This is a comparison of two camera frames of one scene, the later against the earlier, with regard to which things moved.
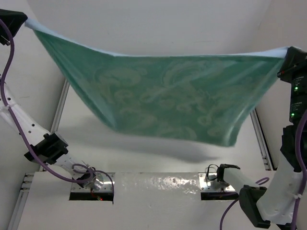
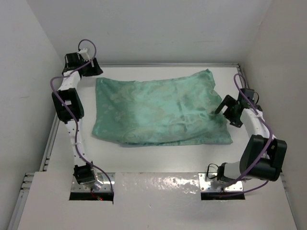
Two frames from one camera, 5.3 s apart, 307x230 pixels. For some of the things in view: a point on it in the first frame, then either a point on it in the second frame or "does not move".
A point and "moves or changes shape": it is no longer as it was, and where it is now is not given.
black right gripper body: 295,71 to 229,114
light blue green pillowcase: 206,97 moves or changes shape
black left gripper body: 4,36 to 88,70
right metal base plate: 205,186 does not move
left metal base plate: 106,187 does not move
